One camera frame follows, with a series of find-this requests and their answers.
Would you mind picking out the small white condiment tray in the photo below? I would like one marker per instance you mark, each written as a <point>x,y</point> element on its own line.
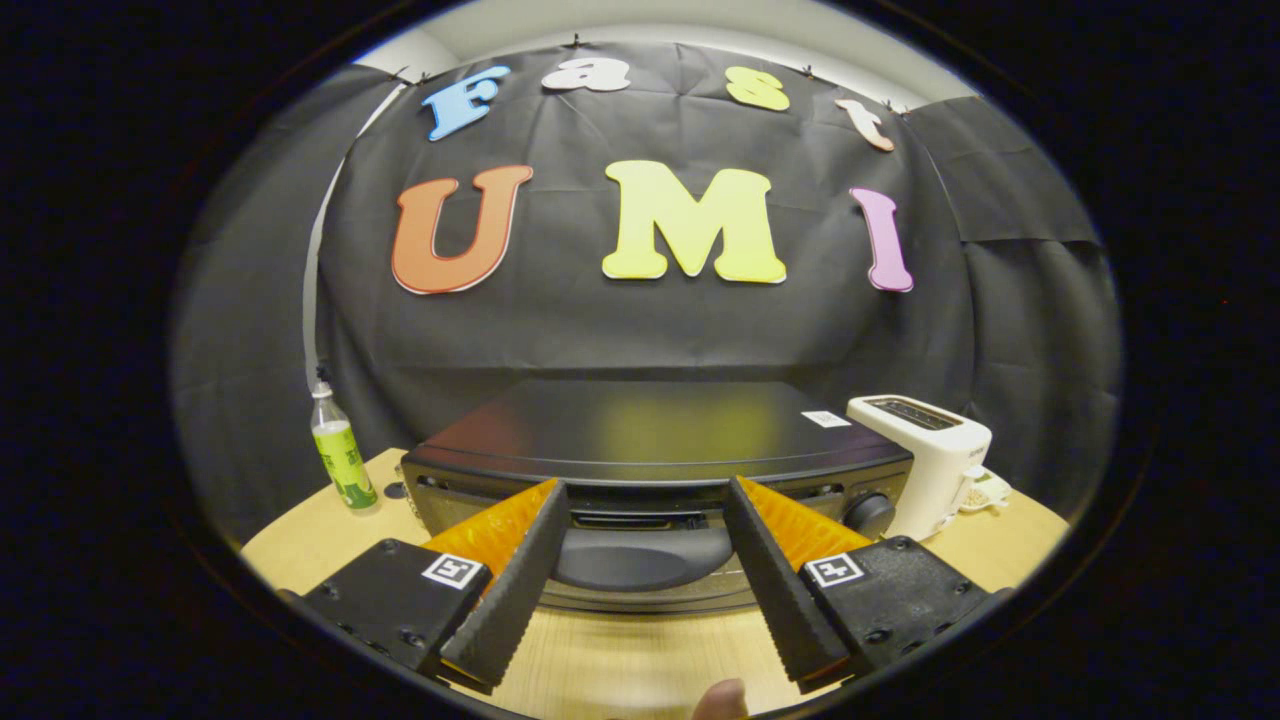
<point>988,490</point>

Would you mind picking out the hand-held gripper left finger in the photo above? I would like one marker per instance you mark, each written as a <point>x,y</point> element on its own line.
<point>515,580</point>

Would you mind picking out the black toaster oven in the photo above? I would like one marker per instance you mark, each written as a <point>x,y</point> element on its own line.
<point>640,430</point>

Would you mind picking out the white pop-up toaster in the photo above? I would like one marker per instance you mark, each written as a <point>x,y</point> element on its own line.
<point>935,450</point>

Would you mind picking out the green label plastic bottle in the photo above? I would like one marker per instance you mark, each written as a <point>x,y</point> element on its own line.
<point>345,465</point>

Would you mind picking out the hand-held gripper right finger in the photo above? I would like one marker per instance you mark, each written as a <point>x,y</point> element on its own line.
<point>770,575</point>

